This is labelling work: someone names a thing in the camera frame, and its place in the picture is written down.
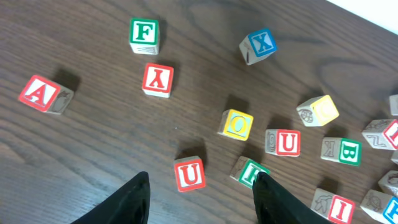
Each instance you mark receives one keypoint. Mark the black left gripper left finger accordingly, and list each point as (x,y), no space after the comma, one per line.
(128,205)

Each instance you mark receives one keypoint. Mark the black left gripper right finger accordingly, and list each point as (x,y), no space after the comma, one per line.
(276,205)

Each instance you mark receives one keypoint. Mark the green R wooden block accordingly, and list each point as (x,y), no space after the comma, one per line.
(245,171)

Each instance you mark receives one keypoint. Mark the red i block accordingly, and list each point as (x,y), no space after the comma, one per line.
(381,134)
(334,208)

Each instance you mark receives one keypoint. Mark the red u block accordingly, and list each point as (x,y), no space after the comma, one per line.
(190,173)
(283,142)

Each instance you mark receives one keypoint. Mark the blue P wooden block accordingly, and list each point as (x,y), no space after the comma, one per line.
(380,207)

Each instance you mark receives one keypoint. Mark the yellow O wooden block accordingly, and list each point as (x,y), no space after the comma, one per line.
(236,124)

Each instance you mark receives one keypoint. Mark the green B wooden block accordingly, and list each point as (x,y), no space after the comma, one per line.
(341,150)

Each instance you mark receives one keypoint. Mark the yellow C wooden block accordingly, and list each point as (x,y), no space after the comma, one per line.
(317,111)

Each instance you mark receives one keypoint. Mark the blue T wooden block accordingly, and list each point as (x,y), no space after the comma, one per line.
(388,183)

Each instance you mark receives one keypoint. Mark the red Y wooden block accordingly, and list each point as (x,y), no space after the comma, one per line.
(158,80)

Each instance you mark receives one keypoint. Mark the red A wooden block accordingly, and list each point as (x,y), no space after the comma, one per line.
(45,95)

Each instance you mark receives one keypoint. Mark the red M wooden block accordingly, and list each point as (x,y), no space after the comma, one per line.
(393,104)

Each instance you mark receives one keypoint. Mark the blue X wooden block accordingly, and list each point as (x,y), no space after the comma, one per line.
(257,46)

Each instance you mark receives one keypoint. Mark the green F wooden block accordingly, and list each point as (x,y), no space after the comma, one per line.
(144,37)

